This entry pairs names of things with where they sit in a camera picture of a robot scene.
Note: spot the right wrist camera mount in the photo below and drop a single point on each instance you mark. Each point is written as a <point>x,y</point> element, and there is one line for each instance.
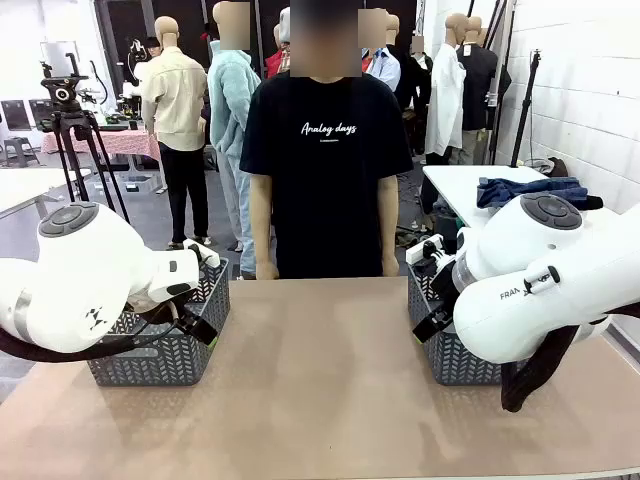
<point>425,250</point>

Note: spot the person's right forearm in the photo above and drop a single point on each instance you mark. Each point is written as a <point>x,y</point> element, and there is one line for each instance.
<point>261,220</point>

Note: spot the person's left hand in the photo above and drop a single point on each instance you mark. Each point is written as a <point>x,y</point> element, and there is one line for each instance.
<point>391,267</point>

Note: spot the grey plastic woven basket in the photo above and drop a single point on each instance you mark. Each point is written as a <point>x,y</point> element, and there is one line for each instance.
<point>450,360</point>
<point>165,360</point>

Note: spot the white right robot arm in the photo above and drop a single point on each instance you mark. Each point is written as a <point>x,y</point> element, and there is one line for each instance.
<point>540,280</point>

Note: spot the mannequin in blue shirt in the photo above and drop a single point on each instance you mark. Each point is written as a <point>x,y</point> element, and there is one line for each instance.
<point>385,67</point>

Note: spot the black camera tripod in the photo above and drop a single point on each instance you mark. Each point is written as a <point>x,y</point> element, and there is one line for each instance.
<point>67,100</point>

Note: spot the table with red checked cloth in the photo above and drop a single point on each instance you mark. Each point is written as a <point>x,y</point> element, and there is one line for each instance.
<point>120,142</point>

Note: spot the white desk with legs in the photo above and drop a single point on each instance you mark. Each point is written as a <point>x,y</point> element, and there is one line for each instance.
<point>25,187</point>

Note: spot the mannequin in white shirt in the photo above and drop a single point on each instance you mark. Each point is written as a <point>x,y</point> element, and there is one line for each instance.
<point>445,110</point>

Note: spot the mannequin in light blue fleece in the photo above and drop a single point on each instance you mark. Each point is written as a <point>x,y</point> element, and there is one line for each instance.
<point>230,110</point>

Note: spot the person in black T-shirt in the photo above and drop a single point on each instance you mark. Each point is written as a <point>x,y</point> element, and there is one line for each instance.
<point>327,200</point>

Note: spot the background person with black hair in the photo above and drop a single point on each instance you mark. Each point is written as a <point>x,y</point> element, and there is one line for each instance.
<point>152,49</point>

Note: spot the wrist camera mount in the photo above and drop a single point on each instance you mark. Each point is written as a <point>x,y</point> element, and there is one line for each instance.
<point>205,255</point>
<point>425,250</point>

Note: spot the mannequin in red top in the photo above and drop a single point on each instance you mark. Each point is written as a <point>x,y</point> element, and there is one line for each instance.
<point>276,62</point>

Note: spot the grey metal stool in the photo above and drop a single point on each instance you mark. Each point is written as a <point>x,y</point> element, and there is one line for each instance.
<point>20,150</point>

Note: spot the person's right hand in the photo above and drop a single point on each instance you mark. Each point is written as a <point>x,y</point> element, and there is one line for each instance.
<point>267,271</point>

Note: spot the dark blue clothes pile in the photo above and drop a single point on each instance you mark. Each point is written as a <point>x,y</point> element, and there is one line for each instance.
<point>520,190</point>

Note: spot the person's left forearm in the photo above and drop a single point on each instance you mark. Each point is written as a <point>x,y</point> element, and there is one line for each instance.
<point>388,220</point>

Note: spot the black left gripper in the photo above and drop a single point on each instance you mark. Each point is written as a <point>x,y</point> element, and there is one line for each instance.
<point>162,314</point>

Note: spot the black light stand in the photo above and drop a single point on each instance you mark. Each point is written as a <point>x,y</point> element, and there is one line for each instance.
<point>525,110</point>

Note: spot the mannequin in beige shirt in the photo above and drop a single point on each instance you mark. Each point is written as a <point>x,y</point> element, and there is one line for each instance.
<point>172,100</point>

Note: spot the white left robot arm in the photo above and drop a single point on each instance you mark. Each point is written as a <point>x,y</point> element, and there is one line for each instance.
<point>85,280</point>

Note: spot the mannequin in black jacket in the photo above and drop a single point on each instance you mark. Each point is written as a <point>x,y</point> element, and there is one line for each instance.
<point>477,90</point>

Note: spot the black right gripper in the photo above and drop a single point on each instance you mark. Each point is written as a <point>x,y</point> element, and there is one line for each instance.
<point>445,285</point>

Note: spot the brown bag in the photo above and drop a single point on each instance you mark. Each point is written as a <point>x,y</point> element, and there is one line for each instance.
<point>559,167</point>

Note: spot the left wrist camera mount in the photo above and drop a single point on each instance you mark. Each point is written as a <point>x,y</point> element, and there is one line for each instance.
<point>205,255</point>

